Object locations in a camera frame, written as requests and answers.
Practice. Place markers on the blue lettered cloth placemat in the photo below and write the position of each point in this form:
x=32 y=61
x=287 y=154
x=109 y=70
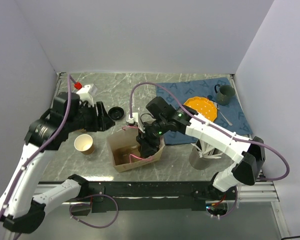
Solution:
x=185 y=90

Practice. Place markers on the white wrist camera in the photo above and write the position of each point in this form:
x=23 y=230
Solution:
x=86 y=94
x=134 y=119

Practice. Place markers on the grey cylindrical straw holder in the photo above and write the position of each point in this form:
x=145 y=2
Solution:
x=200 y=163

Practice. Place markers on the black plastic cup lid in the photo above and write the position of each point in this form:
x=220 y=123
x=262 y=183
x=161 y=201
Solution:
x=116 y=113

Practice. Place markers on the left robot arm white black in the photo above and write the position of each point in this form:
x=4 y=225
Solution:
x=20 y=210

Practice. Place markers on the brown paper coffee cup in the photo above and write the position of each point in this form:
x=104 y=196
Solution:
x=84 y=143

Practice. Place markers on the dark green mug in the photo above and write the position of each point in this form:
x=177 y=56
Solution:
x=224 y=94

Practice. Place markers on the black mounting base rail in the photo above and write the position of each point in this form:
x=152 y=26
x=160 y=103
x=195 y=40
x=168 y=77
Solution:
x=152 y=195

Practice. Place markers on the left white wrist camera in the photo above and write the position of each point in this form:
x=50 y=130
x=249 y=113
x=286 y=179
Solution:
x=86 y=94

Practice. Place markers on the pink cream paper gift bag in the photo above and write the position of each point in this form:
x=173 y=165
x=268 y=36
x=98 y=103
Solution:
x=127 y=137

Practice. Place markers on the silver spoon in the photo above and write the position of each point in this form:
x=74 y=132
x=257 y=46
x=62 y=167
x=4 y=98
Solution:
x=210 y=97

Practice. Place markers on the orange dotted plate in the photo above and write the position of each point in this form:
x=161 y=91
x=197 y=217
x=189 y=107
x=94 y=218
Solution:
x=203 y=106

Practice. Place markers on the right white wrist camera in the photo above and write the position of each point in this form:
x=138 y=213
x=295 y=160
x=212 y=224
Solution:
x=134 y=119

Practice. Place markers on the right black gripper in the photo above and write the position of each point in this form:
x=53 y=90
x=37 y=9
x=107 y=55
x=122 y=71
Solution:
x=144 y=139

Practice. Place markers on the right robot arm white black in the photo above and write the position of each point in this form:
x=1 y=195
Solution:
x=248 y=156

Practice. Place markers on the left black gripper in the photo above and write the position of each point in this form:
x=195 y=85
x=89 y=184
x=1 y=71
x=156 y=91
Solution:
x=101 y=123

